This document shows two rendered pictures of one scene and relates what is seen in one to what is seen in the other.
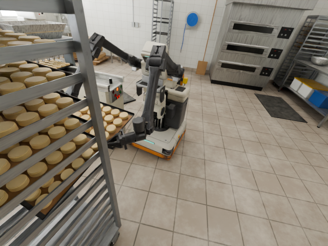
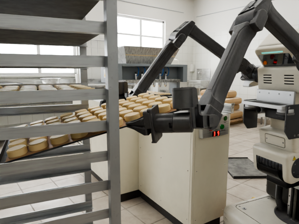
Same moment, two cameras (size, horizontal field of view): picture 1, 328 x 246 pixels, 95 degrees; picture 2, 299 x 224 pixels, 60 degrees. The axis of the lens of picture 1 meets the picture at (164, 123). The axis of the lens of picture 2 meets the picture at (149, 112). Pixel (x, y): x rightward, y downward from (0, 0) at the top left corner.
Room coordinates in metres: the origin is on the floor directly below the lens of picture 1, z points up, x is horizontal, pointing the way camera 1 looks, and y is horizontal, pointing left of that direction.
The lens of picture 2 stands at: (0.04, -0.32, 1.11)
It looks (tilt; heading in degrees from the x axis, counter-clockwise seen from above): 9 degrees down; 46
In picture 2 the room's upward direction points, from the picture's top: straight up
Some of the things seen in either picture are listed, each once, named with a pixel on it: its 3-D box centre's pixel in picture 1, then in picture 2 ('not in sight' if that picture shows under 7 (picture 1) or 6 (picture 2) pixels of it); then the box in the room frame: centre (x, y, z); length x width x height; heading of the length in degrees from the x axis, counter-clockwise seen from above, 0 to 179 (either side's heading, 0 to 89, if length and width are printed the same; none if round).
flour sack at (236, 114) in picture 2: (95, 55); (226, 114); (5.16, 2.49, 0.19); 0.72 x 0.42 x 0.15; 178
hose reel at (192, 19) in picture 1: (189, 33); not in sight; (5.34, -0.47, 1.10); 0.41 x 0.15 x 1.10; 83
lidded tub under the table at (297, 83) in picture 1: (304, 85); not in sight; (3.95, -3.49, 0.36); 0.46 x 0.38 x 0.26; 82
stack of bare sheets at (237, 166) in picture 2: (119, 96); (241, 166); (2.83, 0.99, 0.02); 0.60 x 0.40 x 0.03; 48
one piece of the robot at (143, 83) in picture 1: (151, 88); (271, 111); (1.37, 0.16, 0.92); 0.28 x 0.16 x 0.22; 69
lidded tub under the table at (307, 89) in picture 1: (314, 91); not in sight; (3.56, -3.44, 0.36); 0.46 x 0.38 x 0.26; 83
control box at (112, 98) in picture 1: (116, 92); (214, 125); (1.49, 0.56, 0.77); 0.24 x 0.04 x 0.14; 168
